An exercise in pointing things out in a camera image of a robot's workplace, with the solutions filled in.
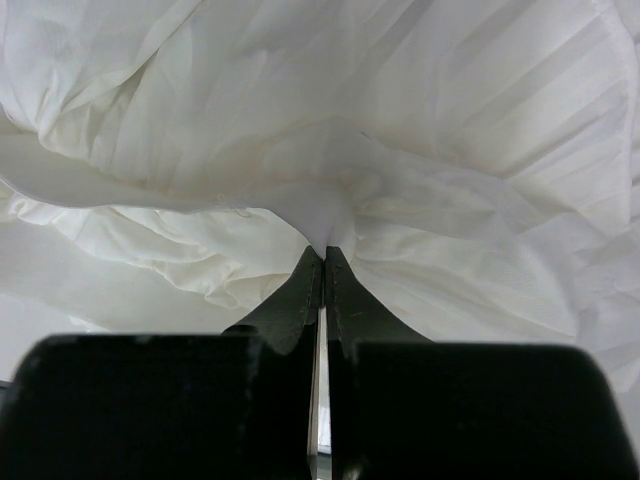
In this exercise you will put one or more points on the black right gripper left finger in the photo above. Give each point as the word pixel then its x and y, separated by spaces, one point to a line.
pixel 280 379

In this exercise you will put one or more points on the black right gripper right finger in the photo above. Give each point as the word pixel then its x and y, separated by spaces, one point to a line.
pixel 353 314

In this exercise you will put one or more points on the white skirt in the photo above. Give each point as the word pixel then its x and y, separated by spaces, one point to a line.
pixel 164 163

